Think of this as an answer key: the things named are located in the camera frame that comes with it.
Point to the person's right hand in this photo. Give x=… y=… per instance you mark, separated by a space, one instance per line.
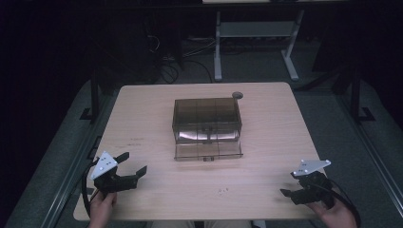
x=334 y=217

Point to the brown transparent drawer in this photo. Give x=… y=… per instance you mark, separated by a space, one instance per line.
x=207 y=151

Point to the black metal stand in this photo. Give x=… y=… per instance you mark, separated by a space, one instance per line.
x=94 y=95
x=356 y=95

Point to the white metal desk frame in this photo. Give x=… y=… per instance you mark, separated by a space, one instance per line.
x=256 y=29

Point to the brown transparent drawer box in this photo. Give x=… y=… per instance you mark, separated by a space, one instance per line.
x=206 y=115

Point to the grey round table grommet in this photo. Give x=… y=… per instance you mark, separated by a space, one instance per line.
x=237 y=94

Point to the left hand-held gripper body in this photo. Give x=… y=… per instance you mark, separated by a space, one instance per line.
x=106 y=182

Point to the person's left hand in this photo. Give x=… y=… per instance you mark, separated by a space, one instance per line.
x=103 y=205

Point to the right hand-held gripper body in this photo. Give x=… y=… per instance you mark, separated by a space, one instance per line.
x=315 y=186

